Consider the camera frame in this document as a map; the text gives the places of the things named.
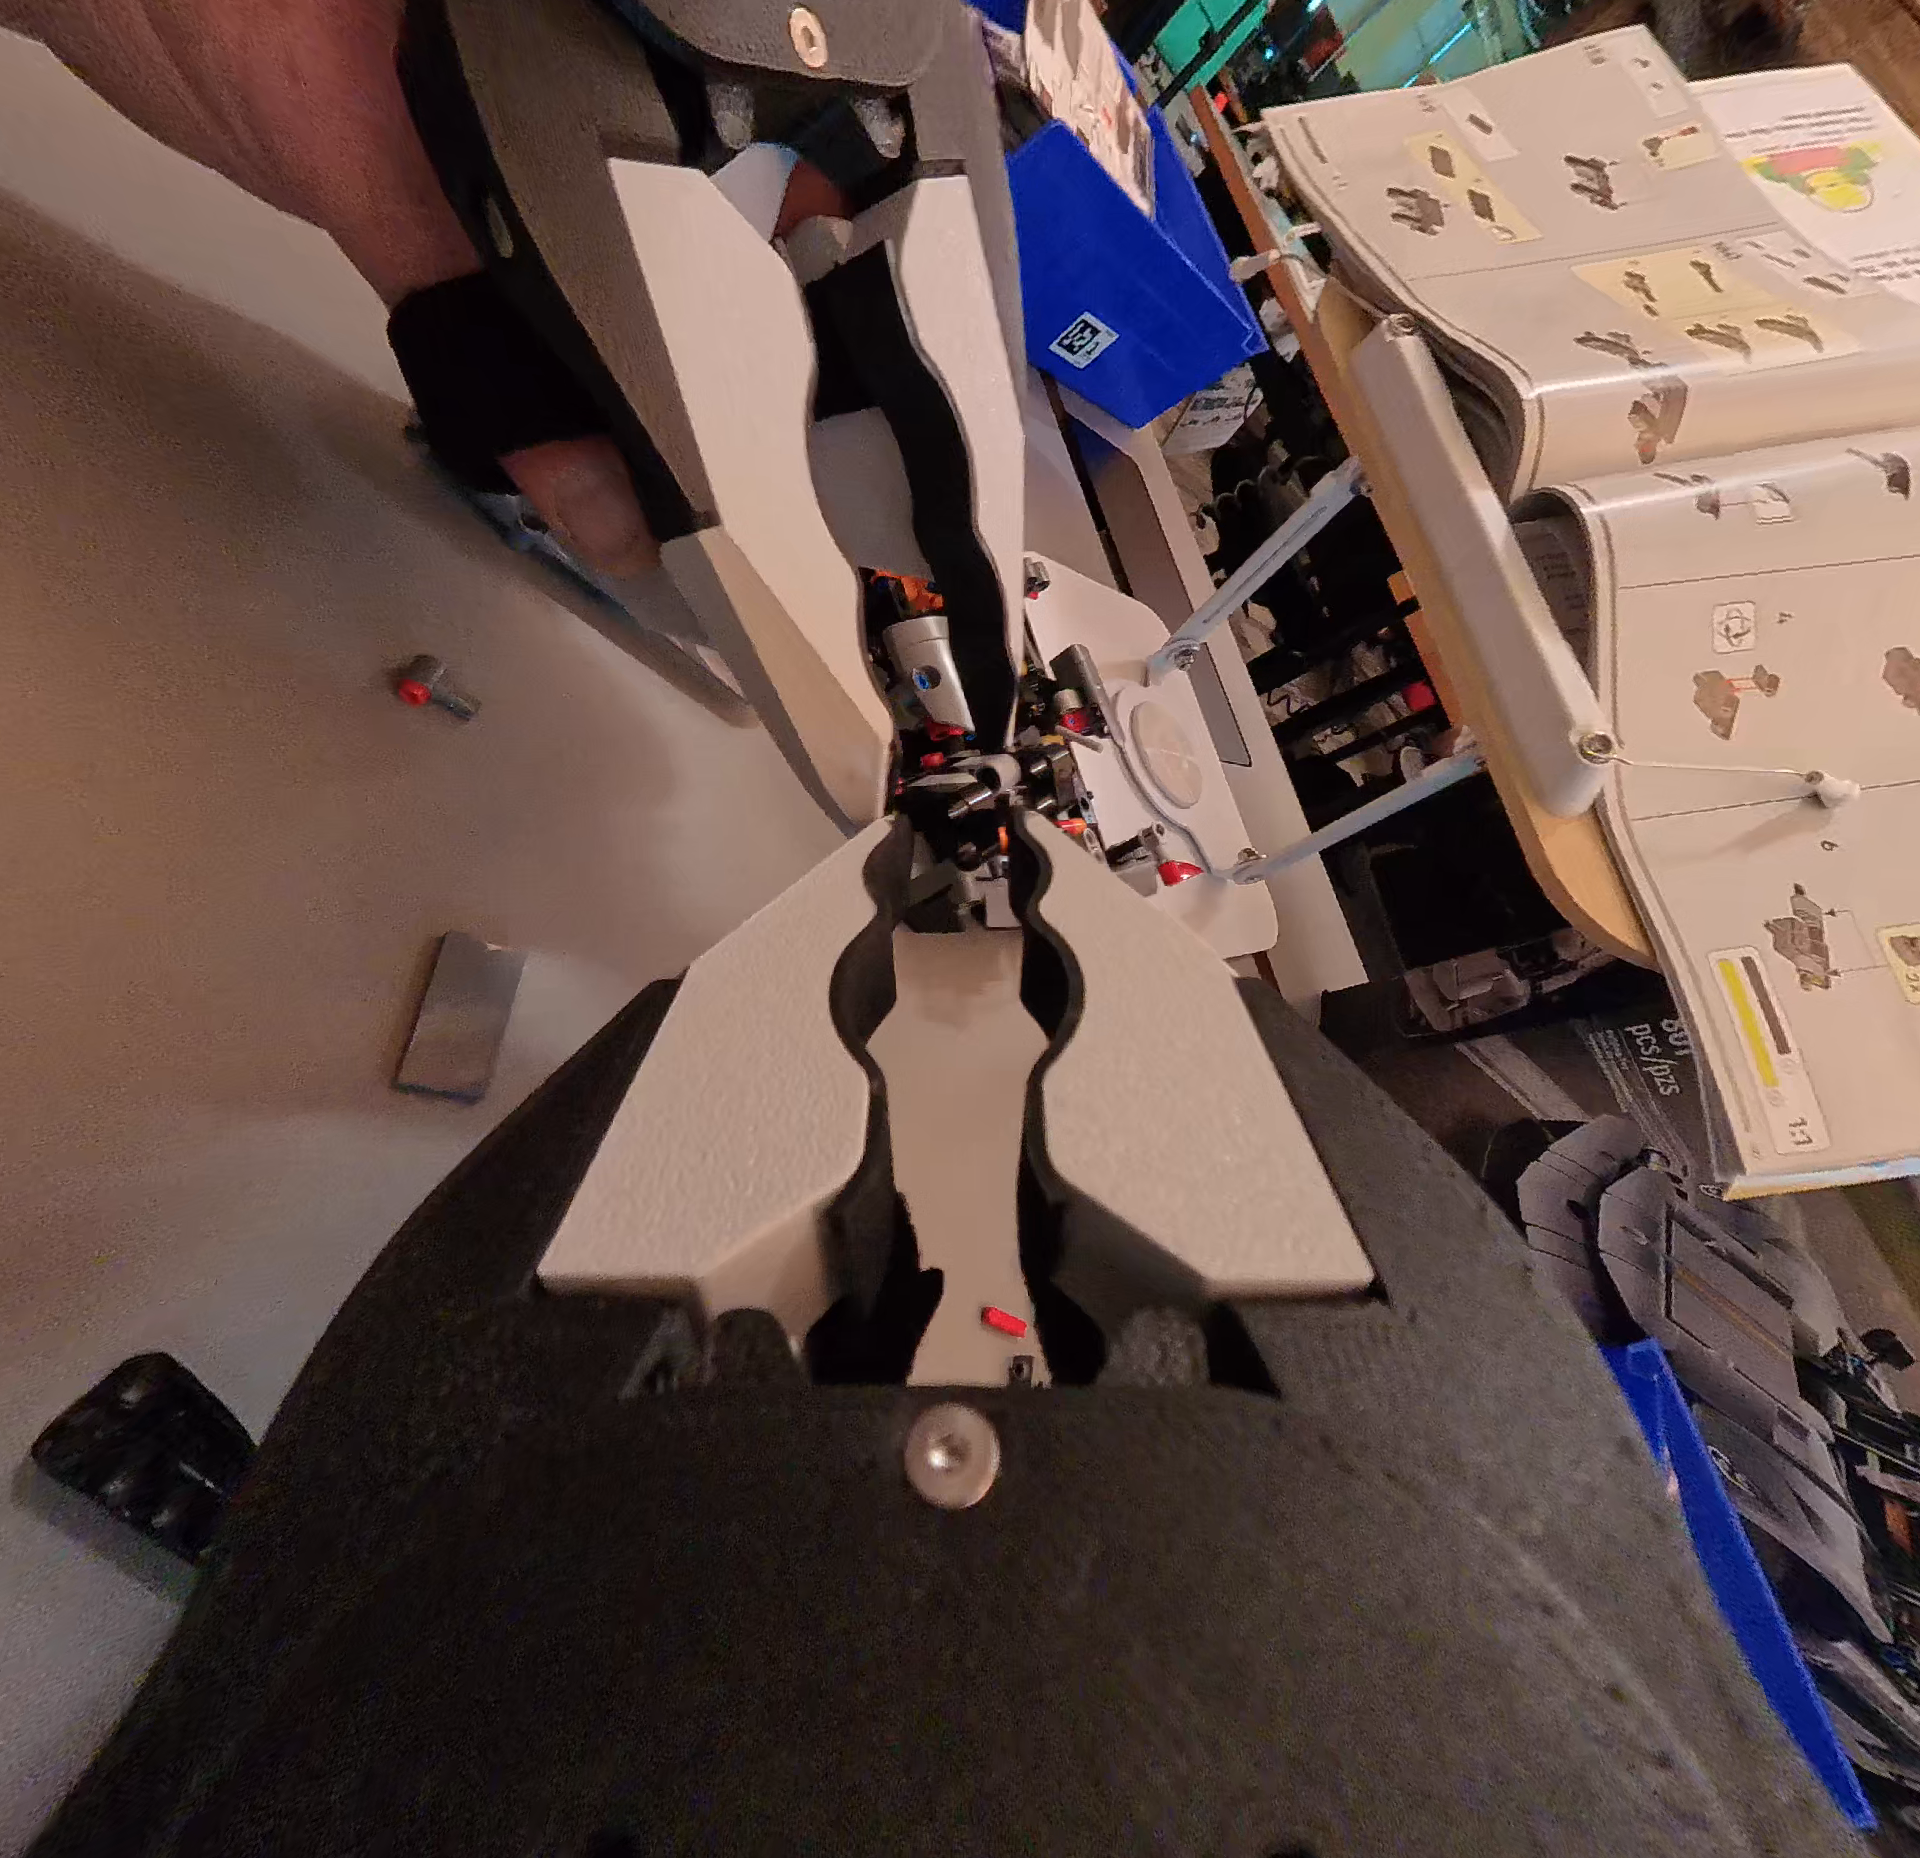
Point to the black curved lego piece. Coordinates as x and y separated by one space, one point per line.
143 1453

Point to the small black lego assembly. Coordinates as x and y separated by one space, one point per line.
939 807

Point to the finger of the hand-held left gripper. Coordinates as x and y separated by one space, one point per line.
975 388
720 388

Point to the dark lego set box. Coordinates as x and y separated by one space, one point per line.
1695 1288

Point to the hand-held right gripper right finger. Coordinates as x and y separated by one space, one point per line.
1200 1138

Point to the white book stand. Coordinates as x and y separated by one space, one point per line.
1477 583

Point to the blue bin white label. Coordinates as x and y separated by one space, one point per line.
1111 238

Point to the grey lego tile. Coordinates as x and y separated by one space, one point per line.
459 1017

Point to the pile of loose lego pieces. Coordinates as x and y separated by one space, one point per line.
1003 1318

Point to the person's left hand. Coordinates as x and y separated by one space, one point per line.
225 43

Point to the large lego car model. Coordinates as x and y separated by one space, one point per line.
919 651

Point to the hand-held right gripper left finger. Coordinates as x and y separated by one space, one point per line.
720 1138

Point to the grey lego pin red tip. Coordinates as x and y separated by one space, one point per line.
443 689

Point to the lego instruction booklet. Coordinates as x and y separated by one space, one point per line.
1771 838

